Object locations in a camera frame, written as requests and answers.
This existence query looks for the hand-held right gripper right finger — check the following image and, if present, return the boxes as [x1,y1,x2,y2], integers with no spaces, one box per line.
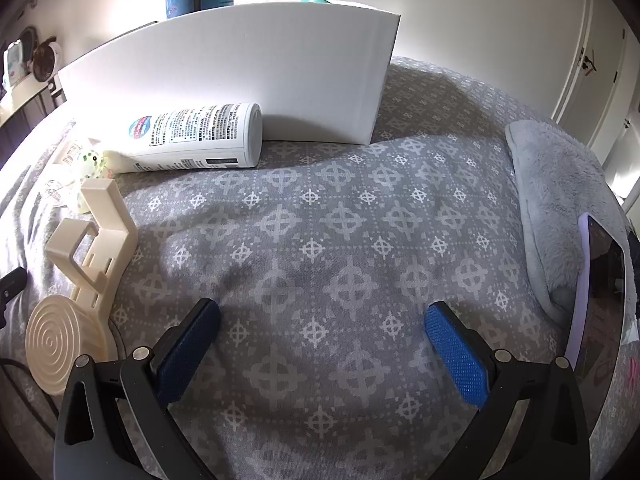
[424,301,591,480]

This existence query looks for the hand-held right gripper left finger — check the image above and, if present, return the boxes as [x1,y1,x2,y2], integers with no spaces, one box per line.
[52,297,222,480]

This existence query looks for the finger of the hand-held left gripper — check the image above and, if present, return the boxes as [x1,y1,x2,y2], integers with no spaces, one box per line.
[0,266,28,331]

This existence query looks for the cream suction cup holder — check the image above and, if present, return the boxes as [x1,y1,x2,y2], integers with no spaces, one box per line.
[25,179,139,395]

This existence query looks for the white labelled bottle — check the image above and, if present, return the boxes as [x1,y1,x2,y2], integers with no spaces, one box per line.
[102,102,263,175]

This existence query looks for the white cardboard box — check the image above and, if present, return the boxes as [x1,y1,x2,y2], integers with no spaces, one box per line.
[57,1,402,147]

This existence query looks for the white sachet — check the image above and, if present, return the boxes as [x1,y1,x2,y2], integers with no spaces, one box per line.
[42,177,69,209]
[46,120,82,167]

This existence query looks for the green spotted toy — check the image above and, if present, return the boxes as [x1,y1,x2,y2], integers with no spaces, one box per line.
[65,142,116,216]

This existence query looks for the tablet with purple case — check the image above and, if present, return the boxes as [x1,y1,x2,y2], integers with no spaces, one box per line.
[565,212,628,441]

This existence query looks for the grey patterned bed sheet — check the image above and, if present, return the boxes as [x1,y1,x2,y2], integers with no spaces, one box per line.
[0,55,640,480]

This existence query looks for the white shelf cart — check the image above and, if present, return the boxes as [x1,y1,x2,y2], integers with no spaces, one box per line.
[0,77,66,128]

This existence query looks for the grey fluffy blanket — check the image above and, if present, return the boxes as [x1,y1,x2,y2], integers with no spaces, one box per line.
[504,119,621,331]

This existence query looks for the black round object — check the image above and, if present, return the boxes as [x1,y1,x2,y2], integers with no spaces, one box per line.
[17,26,39,56]

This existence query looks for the white wardrobe door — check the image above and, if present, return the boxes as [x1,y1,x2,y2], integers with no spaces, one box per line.
[550,0,640,201]

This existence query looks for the black braided cable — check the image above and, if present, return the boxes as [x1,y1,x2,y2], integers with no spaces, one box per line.
[0,355,61,441]

